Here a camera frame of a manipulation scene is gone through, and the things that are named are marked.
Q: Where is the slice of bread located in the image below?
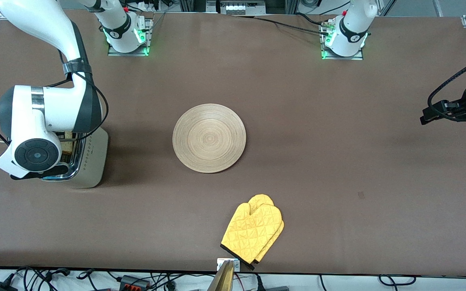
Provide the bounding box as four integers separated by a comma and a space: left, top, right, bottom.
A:
61, 130, 74, 155

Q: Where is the round wooden plate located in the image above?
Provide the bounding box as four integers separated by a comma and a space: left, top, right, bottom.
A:
172, 103, 246, 174

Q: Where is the silver two-slot toaster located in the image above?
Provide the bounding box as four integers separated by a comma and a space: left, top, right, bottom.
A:
41, 127, 109, 189

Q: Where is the black red connector box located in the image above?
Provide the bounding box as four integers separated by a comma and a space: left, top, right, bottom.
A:
119, 275, 151, 290

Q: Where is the yellow quilted oven mitt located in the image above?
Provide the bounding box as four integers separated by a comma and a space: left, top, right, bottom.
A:
248, 194, 285, 270
221, 201, 283, 265

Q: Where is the gold metal bar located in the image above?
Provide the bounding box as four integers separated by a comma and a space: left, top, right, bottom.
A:
207, 261, 235, 291

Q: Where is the white power strip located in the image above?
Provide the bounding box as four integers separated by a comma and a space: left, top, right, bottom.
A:
217, 0, 266, 16

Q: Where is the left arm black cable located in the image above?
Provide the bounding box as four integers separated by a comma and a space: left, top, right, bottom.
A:
427, 51, 466, 118

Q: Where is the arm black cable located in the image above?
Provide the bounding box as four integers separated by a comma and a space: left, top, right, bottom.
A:
427, 51, 466, 118
0, 61, 109, 144

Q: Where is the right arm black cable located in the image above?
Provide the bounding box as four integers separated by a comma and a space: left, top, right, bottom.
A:
0, 61, 109, 144

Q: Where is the tangled black cable bundle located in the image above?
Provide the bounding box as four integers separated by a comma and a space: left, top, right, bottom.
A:
15, 266, 72, 291

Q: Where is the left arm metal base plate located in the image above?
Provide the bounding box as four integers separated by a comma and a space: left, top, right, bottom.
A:
321, 20, 365, 61

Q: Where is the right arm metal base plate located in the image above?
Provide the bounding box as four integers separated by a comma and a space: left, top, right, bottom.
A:
108, 18, 153, 56

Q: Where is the thick black table cable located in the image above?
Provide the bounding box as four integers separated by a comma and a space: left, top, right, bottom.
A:
296, 12, 326, 25

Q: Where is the looped black floor cable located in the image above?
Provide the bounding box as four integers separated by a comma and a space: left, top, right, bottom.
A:
379, 275, 416, 287

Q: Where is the thin black table cable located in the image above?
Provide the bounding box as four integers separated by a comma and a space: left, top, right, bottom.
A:
233, 14, 333, 36

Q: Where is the silver camera mount bracket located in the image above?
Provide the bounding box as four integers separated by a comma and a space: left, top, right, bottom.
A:
217, 259, 240, 271

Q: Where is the aluminium frame structure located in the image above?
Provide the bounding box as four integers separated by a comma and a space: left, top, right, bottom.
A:
178, 0, 298, 15

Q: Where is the black plug with cable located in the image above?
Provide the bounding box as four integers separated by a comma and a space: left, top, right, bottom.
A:
253, 275, 290, 291

